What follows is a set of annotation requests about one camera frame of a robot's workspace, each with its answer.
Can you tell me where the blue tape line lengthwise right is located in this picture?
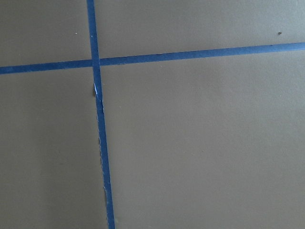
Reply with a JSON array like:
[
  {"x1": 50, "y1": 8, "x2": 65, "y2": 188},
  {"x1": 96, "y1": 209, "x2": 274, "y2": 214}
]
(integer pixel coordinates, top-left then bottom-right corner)
[{"x1": 86, "y1": 0, "x2": 115, "y2": 229}]

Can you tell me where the blue tape line crosswise right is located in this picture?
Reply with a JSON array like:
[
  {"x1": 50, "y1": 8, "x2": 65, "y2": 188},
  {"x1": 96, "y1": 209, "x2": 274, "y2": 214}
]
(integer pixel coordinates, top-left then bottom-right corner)
[{"x1": 0, "y1": 42, "x2": 305, "y2": 75}]

